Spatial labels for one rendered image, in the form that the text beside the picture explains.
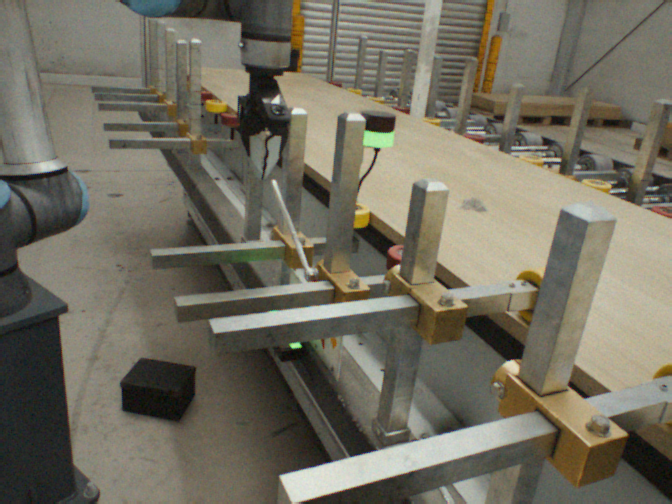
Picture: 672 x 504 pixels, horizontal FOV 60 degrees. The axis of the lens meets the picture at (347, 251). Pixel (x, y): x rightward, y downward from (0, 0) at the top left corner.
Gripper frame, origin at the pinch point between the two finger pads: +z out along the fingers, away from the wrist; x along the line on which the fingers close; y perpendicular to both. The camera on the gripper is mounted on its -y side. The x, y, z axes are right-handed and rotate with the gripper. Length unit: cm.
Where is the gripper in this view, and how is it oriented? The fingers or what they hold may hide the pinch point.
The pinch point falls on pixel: (262, 174)
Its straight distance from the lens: 115.6
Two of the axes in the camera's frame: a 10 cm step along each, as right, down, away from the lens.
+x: -9.0, 0.8, -4.2
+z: -1.0, 9.2, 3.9
